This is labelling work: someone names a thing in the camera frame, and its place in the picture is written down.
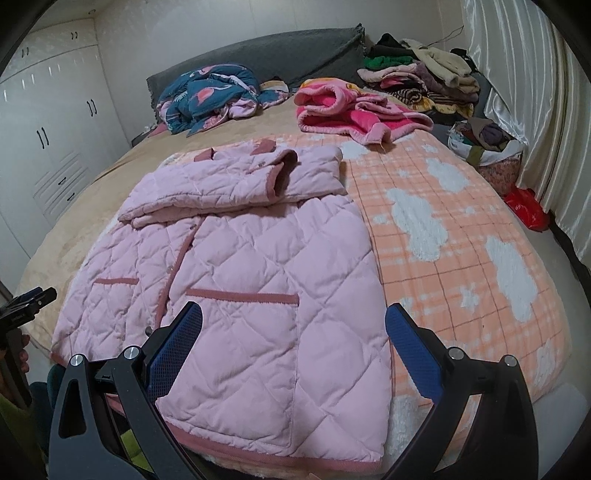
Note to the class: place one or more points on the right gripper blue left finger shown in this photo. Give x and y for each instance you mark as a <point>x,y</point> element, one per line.
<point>84,441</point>

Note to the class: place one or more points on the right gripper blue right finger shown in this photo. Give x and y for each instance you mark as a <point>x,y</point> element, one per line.
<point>502,442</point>

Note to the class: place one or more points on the pink quilted jacket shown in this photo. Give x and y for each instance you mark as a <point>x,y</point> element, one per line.
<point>292,367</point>

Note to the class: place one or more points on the green yellow clothing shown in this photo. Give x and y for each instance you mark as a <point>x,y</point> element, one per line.
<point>134,452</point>

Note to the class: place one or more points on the bag of clothes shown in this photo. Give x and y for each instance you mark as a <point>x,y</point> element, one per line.
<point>491,151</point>

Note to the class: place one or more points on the pile of folded clothes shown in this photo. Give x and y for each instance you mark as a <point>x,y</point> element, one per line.
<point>424,78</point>

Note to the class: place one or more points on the person's left hand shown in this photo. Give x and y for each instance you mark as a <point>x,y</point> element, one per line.
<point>23,356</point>

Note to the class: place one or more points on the tan bed cover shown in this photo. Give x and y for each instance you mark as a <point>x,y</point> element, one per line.
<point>61,253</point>

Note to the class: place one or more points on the orange plaid cloud blanket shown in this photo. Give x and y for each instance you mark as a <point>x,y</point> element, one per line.
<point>448,250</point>

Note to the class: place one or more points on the white wardrobe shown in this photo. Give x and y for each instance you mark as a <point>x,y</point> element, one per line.
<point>59,131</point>

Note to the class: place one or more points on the red plastic bag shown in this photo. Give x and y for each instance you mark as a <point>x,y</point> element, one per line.
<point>523,204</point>

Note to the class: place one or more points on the teal flamingo quilt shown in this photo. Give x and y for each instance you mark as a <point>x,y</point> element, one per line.
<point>203,98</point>

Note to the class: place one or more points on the pink fleece garment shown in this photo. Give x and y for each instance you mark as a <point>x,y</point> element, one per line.
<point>336,106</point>

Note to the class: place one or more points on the cream satin curtain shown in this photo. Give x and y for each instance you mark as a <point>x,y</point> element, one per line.
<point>540,95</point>

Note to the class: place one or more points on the grey headboard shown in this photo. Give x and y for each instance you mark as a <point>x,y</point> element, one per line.
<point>291,56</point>

